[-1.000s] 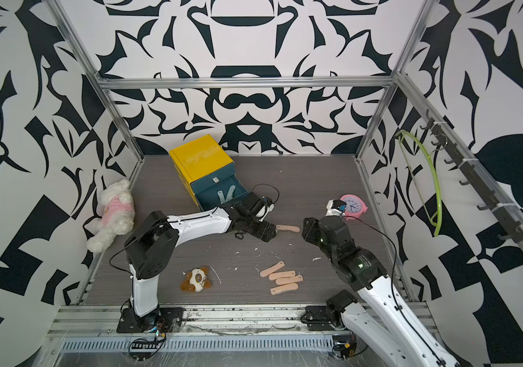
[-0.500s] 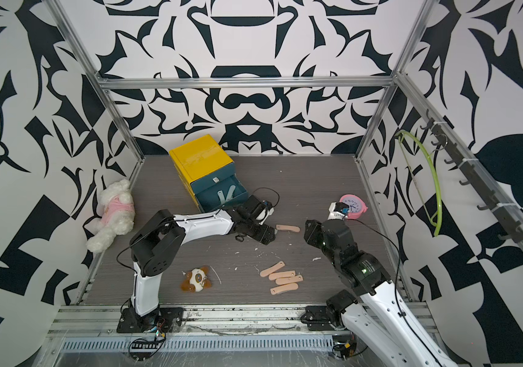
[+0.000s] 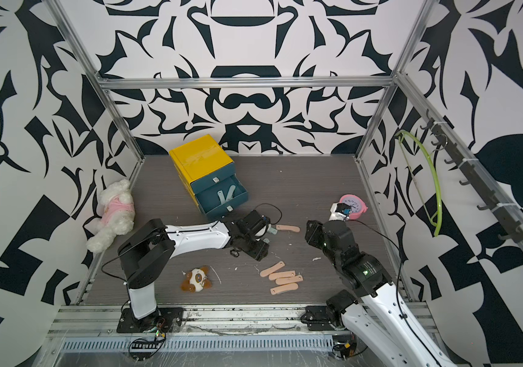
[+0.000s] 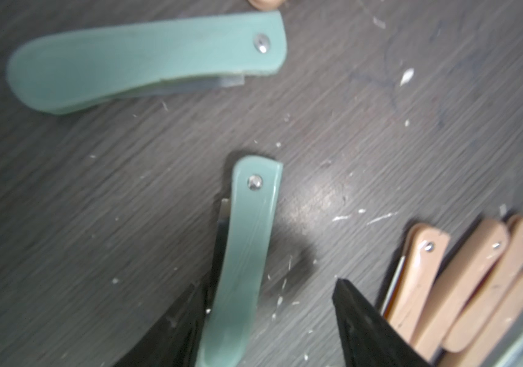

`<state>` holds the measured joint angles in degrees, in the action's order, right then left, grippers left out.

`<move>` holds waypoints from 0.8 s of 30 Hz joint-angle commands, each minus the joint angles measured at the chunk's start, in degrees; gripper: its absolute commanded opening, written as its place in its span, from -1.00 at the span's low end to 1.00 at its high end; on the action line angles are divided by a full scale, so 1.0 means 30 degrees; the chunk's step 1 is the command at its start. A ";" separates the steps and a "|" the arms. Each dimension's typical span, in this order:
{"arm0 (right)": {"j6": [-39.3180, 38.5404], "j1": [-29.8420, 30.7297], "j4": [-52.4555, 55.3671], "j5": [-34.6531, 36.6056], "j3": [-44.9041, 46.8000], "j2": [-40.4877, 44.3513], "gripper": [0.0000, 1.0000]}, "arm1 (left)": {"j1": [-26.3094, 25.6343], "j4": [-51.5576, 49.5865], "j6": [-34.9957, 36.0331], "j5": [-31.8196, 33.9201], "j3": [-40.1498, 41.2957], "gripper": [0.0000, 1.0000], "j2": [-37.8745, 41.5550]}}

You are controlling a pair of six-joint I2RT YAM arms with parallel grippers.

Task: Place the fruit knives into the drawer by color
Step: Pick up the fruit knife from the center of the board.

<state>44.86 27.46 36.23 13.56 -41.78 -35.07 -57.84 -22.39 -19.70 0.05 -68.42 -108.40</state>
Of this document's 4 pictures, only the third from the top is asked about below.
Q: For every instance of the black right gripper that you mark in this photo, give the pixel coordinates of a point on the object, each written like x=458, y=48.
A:
x=312, y=233

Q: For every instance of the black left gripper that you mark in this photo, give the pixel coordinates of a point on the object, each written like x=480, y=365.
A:
x=261, y=251

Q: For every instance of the teal top drawer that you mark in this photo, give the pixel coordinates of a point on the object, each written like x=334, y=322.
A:
x=214, y=178

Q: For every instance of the yellow drawer cabinet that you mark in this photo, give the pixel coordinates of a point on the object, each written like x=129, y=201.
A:
x=195, y=159

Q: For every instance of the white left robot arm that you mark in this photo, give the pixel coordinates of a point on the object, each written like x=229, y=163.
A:
x=144, y=254

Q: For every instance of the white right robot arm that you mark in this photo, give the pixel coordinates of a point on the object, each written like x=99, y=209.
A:
x=371, y=307

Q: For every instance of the pink alarm clock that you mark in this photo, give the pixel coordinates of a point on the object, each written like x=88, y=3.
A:
x=358, y=206

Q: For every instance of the brown white plush toy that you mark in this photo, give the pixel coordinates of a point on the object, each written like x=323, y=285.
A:
x=196, y=280

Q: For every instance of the green toy bow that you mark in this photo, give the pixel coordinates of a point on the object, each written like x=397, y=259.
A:
x=425, y=180

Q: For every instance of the white plush dog pink shirt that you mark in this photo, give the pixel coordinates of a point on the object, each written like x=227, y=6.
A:
x=117, y=218

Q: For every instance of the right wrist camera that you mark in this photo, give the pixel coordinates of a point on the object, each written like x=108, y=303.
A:
x=340, y=212

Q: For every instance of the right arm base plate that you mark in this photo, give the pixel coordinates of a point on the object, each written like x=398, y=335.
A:
x=321, y=318

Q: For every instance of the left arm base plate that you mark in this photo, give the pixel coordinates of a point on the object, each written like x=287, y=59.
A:
x=164, y=319

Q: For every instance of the black wall hook rack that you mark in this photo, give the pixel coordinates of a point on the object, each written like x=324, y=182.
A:
x=477, y=177

